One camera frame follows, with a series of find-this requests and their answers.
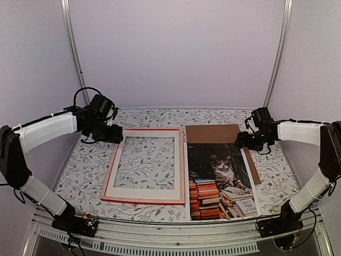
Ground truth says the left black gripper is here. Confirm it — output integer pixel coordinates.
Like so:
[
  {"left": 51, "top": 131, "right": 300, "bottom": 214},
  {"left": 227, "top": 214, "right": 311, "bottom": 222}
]
[{"left": 85, "top": 119, "right": 123, "bottom": 143}]

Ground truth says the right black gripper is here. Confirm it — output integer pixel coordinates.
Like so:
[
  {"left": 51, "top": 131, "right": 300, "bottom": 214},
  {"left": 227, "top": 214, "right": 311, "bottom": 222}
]
[{"left": 234, "top": 130, "right": 271, "bottom": 151}]

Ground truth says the cat photo print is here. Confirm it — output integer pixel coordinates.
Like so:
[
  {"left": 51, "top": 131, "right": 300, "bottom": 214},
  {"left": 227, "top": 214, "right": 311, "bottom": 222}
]
[{"left": 187, "top": 143, "right": 260, "bottom": 221}]

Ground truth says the white mat board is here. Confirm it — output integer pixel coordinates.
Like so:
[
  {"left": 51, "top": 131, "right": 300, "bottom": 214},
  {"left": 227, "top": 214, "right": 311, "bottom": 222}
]
[{"left": 102, "top": 129, "right": 182, "bottom": 200}]

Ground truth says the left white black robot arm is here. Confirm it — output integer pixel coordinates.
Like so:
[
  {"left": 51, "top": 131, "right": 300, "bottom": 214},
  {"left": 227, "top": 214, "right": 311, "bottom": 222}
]
[{"left": 1, "top": 90, "right": 123, "bottom": 231}]

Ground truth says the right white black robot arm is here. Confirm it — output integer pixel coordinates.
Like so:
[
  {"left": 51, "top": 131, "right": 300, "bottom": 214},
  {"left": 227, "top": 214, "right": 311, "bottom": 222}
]
[{"left": 234, "top": 107, "right": 340, "bottom": 233}]

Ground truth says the brown cardboard backing board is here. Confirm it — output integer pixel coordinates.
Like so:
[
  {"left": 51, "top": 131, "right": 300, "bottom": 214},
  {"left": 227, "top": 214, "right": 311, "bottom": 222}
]
[{"left": 185, "top": 124, "right": 261, "bottom": 187}]

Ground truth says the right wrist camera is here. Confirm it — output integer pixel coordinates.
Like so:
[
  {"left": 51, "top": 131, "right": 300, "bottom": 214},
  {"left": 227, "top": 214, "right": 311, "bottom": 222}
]
[{"left": 245, "top": 116, "right": 255, "bottom": 134}]

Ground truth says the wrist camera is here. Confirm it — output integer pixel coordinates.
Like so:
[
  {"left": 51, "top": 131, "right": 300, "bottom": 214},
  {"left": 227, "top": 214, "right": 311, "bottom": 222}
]
[
  {"left": 107, "top": 107, "right": 118, "bottom": 126},
  {"left": 245, "top": 116, "right": 255, "bottom": 134}
]

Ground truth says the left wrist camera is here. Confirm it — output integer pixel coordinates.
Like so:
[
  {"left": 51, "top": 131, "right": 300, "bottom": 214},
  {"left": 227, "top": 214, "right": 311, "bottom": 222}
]
[{"left": 107, "top": 107, "right": 118, "bottom": 126}]

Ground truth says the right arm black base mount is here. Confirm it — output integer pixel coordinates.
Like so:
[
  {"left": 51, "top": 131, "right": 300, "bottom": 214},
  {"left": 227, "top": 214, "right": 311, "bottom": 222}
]
[{"left": 255, "top": 202, "right": 303, "bottom": 238}]

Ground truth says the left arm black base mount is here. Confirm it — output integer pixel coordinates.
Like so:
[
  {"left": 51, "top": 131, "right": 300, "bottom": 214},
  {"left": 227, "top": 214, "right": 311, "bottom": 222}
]
[{"left": 52, "top": 203, "right": 99, "bottom": 237}]

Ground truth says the right aluminium corner post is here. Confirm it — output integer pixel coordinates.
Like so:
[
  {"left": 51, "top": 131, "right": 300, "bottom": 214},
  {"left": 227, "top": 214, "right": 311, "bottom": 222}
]
[{"left": 263, "top": 0, "right": 293, "bottom": 108}]

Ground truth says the aluminium corner post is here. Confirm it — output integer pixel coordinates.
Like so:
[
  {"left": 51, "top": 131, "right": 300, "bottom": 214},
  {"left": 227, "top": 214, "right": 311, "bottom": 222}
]
[
  {"left": 60, "top": 0, "right": 86, "bottom": 89},
  {"left": 263, "top": 0, "right": 293, "bottom": 108}
]

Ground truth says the left aluminium corner post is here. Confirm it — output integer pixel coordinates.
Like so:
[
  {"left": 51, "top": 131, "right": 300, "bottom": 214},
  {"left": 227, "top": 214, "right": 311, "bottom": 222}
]
[{"left": 60, "top": 0, "right": 86, "bottom": 89}]

